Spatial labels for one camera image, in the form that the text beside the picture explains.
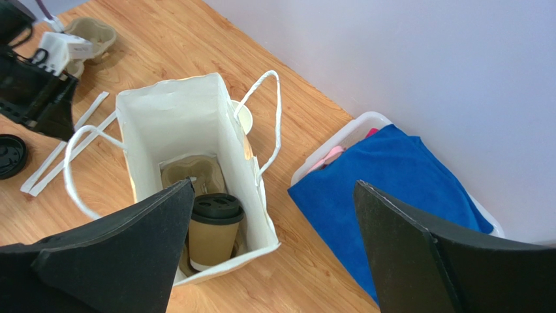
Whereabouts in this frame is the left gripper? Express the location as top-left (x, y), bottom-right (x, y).
top-left (1, 56), bottom-right (79, 142)

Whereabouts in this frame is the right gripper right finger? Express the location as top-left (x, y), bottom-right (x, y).
top-left (353, 181), bottom-right (555, 312)

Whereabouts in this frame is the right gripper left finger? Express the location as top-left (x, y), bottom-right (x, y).
top-left (1, 179), bottom-right (194, 312)

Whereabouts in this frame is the black cup lid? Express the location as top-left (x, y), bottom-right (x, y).
top-left (191, 193), bottom-right (245, 226)
top-left (1, 134), bottom-right (29, 180)

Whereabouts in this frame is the paper coffee cup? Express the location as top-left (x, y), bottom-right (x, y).
top-left (189, 220), bottom-right (240, 271)
top-left (231, 100), bottom-right (253, 135)

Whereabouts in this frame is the grey pulp cup carrier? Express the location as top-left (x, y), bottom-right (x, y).
top-left (161, 155), bottom-right (239, 276)

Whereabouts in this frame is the brown paper bag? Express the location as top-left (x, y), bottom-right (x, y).
top-left (63, 70), bottom-right (283, 288)

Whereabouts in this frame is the white straw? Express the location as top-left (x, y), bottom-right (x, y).
top-left (20, 91), bottom-right (110, 194)
top-left (23, 112), bottom-right (116, 197)

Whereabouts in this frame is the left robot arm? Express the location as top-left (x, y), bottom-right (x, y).
top-left (1, 1), bottom-right (79, 142)

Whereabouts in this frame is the blue folded towel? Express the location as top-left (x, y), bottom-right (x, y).
top-left (288, 124), bottom-right (494, 301)

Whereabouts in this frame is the pink cloth in basket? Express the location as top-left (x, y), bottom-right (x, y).
top-left (307, 128), bottom-right (379, 173)

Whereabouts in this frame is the white plastic basket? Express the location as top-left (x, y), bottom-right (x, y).
top-left (291, 112), bottom-right (506, 238)

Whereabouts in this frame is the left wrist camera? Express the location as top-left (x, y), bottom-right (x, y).
top-left (33, 32), bottom-right (93, 78)

